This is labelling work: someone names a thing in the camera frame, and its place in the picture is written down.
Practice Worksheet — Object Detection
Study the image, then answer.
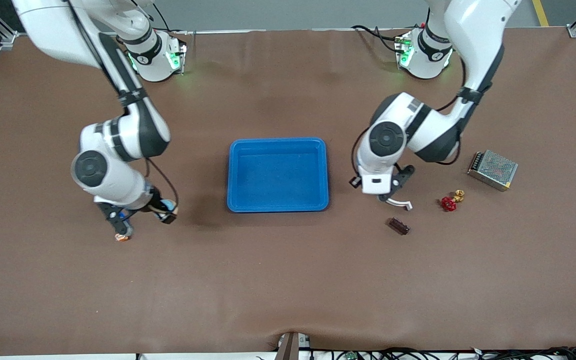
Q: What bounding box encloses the small brown electronic component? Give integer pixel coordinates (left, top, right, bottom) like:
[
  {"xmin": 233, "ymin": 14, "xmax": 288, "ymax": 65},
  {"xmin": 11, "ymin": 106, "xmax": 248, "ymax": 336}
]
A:
[{"xmin": 388, "ymin": 217, "xmax": 411, "ymax": 236}]

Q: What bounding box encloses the blue plastic tray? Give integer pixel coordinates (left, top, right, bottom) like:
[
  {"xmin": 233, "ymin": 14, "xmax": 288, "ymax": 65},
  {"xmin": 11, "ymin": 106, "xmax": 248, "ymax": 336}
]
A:
[{"xmin": 226, "ymin": 137, "xmax": 330, "ymax": 214}]

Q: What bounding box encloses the metal mesh power supply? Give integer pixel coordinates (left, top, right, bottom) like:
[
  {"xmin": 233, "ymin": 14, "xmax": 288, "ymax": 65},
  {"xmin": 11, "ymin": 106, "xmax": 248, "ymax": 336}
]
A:
[{"xmin": 467, "ymin": 149, "xmax": 519, "ymax": 192}]

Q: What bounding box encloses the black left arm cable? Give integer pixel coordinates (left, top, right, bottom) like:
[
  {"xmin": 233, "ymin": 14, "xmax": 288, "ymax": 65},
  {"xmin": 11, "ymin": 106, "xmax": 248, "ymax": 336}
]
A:
[{"xmin": 350, "ymin": 125, "xmax": 370, "ymax": 177}]

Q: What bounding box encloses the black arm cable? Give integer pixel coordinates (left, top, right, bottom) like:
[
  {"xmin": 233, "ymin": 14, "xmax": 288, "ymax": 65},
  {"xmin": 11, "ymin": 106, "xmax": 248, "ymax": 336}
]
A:
[
  {"xmin": 144, "ymin": 157, "xmax": 180, "ymax": 207},
  {"xmin": 350, "ymin": 125, "xmax": 370, "ymax": 177}
]

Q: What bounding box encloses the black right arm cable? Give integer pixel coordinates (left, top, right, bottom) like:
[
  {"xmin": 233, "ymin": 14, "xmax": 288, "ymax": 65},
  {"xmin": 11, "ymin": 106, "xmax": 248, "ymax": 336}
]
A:
[{"xmin": 144, "ymin": 157, "xmax": 180, "ymax": 207}]

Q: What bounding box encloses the brass valve red handle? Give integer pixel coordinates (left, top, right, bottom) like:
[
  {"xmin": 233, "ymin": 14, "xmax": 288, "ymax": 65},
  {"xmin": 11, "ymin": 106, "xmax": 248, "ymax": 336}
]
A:
[{"xmin": 440, "ymin": 189, "xmax": 466, "ymax": 213}]

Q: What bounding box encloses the black left base cable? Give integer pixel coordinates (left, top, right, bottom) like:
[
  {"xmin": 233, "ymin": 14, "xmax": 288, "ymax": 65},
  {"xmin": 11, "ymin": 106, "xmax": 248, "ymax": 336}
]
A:
[{"xmin": 352, "ymin": 24, "xmax": 401, "ymax": 53}]

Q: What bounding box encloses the black base cable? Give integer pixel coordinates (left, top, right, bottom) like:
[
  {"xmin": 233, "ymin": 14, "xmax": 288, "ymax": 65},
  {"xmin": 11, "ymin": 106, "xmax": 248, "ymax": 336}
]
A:
[
  {"xmin": 352, "ymin": 24, "xmax": 401, "ymax": 53},
  {"xmin": 150, "ymin": 5, "xmax": 189, "ymax": 36}
]

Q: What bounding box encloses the black right base cable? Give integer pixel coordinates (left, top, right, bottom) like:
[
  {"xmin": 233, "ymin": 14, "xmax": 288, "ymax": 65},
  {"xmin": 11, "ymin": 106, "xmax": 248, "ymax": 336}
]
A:
[{"xmin": 150, "ymin": 5, "xmax": 189, "ymax": 36}]

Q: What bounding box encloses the camera stand post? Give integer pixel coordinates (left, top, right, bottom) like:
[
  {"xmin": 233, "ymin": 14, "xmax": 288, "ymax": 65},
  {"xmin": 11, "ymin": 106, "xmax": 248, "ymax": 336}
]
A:
[{"xmin": 275, "ymin": 331, "xmax": 311, "ymax": 360}]

